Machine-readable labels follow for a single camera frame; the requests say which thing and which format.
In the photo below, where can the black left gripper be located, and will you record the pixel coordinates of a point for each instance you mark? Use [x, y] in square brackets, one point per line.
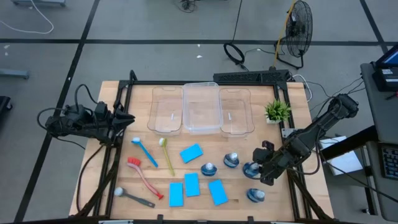
[109, 124]

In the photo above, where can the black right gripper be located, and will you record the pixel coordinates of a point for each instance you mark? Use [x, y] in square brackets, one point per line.
[278, 158]

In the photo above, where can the blue dish soap bottle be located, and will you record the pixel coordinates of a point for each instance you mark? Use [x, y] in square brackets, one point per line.
[249, 171]
[255, 195]
[209, 169]
[231, 160]

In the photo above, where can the blue dish brush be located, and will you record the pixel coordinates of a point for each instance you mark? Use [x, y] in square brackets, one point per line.
[146, 154]

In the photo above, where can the red pink dish brush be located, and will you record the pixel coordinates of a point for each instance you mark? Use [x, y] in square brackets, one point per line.
[134, 161]

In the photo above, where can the blue sponge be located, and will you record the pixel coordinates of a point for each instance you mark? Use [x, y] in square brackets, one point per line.
[176, 194]
[191, 153]
[191, 184]
[218, 192]

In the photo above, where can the green dish brush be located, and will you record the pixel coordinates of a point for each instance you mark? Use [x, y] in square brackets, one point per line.
[167, 157]

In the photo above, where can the grey dish brush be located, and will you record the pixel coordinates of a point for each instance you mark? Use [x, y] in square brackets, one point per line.
[118, 191]

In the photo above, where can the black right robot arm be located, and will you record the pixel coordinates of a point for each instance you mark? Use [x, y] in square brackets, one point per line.
[311, 133]

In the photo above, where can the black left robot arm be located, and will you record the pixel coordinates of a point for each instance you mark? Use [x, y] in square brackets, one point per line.
[71, 126]

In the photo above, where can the silver mounting plate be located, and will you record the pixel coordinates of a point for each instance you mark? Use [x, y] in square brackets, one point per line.
[287, 132]

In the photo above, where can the clear plastic shallow tray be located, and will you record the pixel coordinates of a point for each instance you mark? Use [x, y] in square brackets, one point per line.
[236, 109]
[164, 109]

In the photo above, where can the small green potted plant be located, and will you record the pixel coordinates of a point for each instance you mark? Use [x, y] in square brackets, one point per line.
[277, 111]

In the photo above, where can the clear plastic deep bin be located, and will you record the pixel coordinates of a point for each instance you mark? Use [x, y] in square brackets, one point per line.
[202, 109]

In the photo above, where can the white paper sheet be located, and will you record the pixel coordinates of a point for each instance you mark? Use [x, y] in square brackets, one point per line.
[345, 161]

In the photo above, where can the black desk beam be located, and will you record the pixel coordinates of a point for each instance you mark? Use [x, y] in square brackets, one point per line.
[348, 144]

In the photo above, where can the grey furniture foot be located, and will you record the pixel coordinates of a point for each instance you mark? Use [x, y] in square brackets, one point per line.
[14, 74]
[37, 2]

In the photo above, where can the black keyboard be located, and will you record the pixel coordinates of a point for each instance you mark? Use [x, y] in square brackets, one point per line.
[390, 161]

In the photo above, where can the grey side desk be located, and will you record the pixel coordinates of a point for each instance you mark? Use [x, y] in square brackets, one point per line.
[382, 109]

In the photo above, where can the black floor fan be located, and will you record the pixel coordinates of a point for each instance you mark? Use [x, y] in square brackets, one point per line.
[298, 29]

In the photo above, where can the black laptop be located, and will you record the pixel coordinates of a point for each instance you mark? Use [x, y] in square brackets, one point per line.
[388, 77]

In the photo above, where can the black aluminium table frame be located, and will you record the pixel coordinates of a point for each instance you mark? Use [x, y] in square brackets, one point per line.
[146, 83]

